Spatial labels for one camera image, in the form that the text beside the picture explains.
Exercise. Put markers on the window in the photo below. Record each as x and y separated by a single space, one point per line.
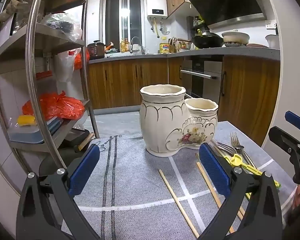
115 22

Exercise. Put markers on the black range hood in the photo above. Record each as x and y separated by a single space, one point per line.
222 0

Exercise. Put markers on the metal shelf rack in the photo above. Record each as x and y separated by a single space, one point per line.
32 55

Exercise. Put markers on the grey woven table mat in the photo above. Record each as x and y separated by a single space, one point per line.
140 180

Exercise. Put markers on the large orange plastic bag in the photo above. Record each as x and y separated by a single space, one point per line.
57 105

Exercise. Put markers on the built-in oven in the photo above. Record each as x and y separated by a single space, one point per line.
202 80

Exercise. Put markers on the grey kitchen countertop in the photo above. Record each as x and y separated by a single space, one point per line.
215 51

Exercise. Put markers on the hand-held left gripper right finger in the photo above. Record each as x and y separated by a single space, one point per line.
213 170

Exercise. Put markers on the yellow plastic spoon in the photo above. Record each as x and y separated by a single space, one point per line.
236 160

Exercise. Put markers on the clear plastic bag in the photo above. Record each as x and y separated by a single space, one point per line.
62 26

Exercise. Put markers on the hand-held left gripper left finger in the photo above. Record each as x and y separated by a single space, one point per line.
83 170

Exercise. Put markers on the orange plastic object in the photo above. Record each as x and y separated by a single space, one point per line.
109 47

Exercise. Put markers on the yellow sponge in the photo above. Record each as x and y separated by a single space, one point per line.
27 120

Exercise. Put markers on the white plastic bag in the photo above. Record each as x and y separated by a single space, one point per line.
65 66

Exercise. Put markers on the metal kitchen faucet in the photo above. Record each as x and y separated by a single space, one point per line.
137 41

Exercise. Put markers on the brown paper bundle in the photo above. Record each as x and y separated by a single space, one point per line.
13 10

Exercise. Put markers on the black wok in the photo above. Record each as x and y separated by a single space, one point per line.
207 41

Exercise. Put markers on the white cooking pot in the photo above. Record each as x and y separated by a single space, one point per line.
235 38

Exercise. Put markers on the stack of plastic containers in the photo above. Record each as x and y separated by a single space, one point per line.
27 133

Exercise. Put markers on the amber bottles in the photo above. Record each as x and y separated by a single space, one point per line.
125 46

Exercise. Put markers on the metal fork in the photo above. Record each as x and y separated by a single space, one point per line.
237 142
225 147

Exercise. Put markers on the cream floral ceramic utensil holder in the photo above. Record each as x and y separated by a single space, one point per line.
160 120

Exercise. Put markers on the dark pressure cooker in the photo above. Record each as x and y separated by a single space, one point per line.
96 48

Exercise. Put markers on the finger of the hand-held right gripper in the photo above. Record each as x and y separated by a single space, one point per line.
296 120
283 140

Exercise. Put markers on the wooden end cabinet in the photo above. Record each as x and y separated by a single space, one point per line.
250 97

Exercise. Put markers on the small hanging orange plastic bag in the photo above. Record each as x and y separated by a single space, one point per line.
78 60

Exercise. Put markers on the white container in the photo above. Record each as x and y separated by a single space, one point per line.
272 42

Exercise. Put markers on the knife block with scissors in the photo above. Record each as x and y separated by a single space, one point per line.
173 45

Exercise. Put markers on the wooden base cabinets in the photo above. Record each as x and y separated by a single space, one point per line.
122 85

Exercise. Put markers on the white water heater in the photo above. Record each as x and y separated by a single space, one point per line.
157 5

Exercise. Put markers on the wall socket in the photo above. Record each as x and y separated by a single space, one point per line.
271 25

